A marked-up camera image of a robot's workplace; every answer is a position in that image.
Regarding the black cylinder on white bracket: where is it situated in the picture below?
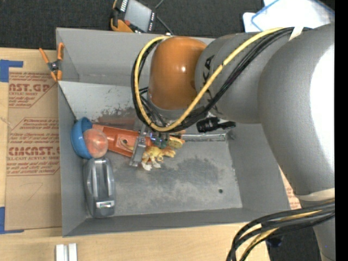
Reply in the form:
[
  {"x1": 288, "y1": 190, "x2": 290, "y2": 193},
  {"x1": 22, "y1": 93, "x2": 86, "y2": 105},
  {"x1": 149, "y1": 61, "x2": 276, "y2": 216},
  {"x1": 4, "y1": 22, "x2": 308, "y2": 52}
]
[{"x1": 196, "y1": 116, "x2": 237, "y2": 133}]

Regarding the tan round disc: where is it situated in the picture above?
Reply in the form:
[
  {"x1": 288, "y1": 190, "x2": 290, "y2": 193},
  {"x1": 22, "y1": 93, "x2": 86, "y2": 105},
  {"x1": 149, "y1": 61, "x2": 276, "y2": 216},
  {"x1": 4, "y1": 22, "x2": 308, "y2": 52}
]
[{"x1": 167, "y1": 136, "x2": 186, "y2": 150}]

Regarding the grey tape dispenser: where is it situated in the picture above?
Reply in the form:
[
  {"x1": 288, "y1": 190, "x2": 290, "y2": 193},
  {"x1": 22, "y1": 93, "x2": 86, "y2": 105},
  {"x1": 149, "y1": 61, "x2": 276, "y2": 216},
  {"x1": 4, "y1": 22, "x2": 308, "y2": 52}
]
[{"x1": 83, "y1": 157, "x2": 117, "y2": 219}]

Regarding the orange flat block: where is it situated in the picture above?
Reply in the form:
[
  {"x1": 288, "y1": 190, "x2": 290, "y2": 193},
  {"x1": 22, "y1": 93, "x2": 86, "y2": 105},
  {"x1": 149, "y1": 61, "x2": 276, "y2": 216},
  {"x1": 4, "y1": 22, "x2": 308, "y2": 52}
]
[{"x1": 91, "y1": 123, "x2": 154, "y2": 158}]

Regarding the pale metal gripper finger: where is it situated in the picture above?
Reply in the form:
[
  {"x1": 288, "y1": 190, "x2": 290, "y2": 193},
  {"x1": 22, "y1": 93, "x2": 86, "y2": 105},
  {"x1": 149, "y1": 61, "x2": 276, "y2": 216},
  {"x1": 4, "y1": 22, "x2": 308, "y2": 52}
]
[
  {"x1": 136, "y1": 137, "x2": 147, "y2": 166},
  {"x1": 129, "y1": 138, "x2": 140, "y2": 167}
]

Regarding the blue bowl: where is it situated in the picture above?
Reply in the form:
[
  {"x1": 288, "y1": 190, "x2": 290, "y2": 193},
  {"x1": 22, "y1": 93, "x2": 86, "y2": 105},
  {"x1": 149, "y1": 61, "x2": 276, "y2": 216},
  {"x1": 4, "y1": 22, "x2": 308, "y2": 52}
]
[{"x1": 70, "y1": 116, "x2": 95, "y2": 159}]

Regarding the yellow toy animal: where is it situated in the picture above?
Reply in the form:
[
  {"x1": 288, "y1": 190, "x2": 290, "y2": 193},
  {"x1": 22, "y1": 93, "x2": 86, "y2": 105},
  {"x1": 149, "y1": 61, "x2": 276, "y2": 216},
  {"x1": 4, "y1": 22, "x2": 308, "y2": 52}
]
[{"x1": 140, "y1": 145, "x2": 177, "y2": 172}]

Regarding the brown cardboard board red print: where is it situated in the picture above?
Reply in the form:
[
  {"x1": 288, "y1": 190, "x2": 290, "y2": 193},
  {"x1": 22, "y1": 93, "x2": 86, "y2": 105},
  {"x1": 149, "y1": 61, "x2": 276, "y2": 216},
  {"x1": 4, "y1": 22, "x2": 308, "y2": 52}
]
[{"x1": 0, "y1": 47, "x2": 302, "y2": 234}]

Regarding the grey metal bin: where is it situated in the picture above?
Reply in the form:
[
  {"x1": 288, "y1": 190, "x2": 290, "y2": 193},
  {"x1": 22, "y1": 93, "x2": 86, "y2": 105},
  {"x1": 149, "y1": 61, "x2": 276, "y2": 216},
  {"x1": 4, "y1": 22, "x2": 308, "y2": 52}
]
[{"x1": 55, "y1": 27, "x2": 292, "y2": 238}]

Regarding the orange-pink peach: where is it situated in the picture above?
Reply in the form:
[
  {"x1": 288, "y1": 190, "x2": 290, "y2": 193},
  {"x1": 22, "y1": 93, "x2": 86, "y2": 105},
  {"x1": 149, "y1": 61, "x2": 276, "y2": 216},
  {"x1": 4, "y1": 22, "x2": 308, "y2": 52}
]
[{"x1": 82, "y1": 128, "x2": 109, "y2": 159}]

